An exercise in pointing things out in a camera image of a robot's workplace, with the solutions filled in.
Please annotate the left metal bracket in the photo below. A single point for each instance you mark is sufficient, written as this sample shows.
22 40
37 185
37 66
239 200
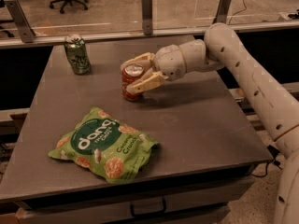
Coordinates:
25 31

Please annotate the right metal bracket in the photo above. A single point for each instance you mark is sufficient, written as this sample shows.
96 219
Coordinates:
222 11

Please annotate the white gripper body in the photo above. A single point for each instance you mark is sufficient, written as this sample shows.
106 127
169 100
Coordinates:
169 61

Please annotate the middle metal bracket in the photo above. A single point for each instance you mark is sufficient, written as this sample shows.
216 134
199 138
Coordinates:
147 24

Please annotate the metal rail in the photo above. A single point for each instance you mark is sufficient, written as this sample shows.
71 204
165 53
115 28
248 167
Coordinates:
53 40

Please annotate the metal bracket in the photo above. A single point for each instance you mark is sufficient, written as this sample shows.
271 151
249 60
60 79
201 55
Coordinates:
25 31
147 24
222 11

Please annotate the grey cabinet drawer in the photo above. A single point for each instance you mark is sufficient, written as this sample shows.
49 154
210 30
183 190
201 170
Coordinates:
205 205

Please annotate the green dang chips bag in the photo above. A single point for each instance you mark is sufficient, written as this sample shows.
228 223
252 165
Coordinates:
106 146

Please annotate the black drawer handle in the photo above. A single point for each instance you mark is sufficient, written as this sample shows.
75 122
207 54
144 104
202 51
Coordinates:
147 208

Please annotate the green soda can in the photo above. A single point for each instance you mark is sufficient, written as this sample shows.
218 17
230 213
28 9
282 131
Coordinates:
76 54

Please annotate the red coke can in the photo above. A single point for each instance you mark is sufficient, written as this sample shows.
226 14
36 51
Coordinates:
129 74

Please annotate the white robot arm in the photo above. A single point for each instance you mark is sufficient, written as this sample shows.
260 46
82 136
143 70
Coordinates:
276 108

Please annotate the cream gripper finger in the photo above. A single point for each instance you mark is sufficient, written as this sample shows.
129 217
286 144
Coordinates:
150 81
141 62

